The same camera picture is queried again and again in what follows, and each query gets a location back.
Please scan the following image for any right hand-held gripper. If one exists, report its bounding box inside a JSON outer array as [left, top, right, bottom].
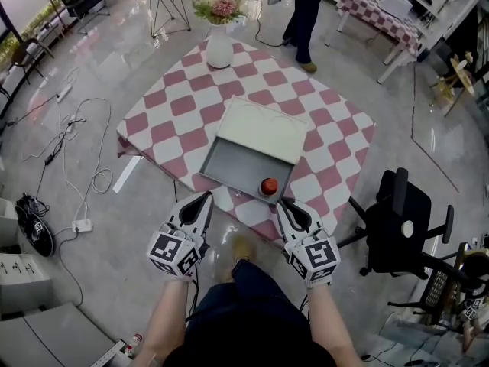
[[275, 199, 342, 290]]

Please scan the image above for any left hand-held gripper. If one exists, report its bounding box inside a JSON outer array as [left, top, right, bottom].
[[147, 190, 214, 282]]

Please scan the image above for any small red object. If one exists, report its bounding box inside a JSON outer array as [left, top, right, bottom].
[[258, 177, 280, 198]]

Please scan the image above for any grey box with sliding lid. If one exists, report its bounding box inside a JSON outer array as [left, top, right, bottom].
[[199, 94, 309, 206]]

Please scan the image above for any person's right forearm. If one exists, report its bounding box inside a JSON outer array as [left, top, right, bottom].
[[304, 285, 364, 367]]

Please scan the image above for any person's left forearm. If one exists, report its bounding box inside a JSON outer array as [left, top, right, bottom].
[[131, 279, 191, 367]]

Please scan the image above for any white box appliance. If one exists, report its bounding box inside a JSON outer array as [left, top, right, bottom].
[[379, 0, 414, 19]]

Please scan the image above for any person's tan shoe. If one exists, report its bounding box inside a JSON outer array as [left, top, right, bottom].
[[230, 233, 256, 262]]

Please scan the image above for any white floor tape strip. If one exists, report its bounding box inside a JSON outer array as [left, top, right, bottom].
[[112, 155, 144, 195]]

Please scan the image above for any person's blue jeans leg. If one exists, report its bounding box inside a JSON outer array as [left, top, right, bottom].
[[186, 260, 311, 338]]

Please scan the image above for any large black office chair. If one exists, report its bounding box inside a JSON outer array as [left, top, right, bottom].
[[338, 167, 455, 281]]

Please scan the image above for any short white power strip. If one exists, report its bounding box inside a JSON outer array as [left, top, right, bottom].
[[71, 218, 94, 234]]

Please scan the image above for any pink checkered tablecloth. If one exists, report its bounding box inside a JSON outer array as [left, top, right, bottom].
[[115, 37, 377, 244]]

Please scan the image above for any person's black shirt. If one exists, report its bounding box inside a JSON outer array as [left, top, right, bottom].
[[163, 319, 338, 367]]

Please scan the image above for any black helmet device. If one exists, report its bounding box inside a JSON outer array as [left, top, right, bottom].
[[14, 192, 57, 258]]

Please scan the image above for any white ceramic vase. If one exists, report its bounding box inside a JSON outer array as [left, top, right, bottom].
[[206, 23, 235, 70]]

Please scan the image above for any long white power strip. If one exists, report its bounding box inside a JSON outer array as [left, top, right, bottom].
[[56, 83, 74, 103]]

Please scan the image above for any white drawer cabinet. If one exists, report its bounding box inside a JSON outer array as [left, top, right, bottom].
[[0, 251, 53, 316]]

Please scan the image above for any pink flower bouquet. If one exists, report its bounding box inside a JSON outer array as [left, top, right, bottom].
[[189, 0, 250, 27]]

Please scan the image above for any long checkered cloth table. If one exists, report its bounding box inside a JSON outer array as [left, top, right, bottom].
[[324, 0, 426, 86]]

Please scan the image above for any round wooden side table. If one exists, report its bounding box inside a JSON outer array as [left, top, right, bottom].
[[428, 50, 478, 119]]

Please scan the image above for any brown wooden chair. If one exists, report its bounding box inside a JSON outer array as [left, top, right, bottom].
[[10, 38, 55, 86]]

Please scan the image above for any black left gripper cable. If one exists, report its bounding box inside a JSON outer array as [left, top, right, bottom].
[[185, 273, 203, 324]]

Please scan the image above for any white floor cable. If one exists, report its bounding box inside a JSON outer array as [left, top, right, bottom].
[[59, 97, 115, 225]]

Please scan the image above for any black floor cable with adapter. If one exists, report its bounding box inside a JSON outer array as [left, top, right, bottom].
[[21, 116, 88, 167]]

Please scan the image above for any black wire mesh rack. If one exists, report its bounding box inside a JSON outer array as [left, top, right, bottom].
[[387, 242, 489, 327]]

